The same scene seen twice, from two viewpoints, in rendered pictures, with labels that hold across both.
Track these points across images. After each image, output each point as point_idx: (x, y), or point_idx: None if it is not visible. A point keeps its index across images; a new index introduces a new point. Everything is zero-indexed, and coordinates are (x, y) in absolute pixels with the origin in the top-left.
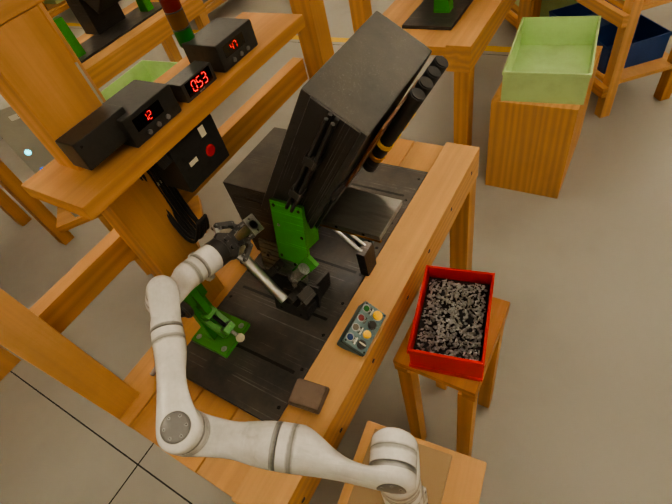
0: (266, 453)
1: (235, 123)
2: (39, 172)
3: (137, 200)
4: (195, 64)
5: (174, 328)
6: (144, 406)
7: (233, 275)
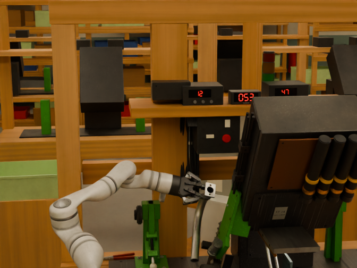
0: (75, 237)
1: None
2: (141, 98)
3: (170, 141)
4: (254, 90)
5: (110, 182)
6: (77, 266)
7: (200, 255)
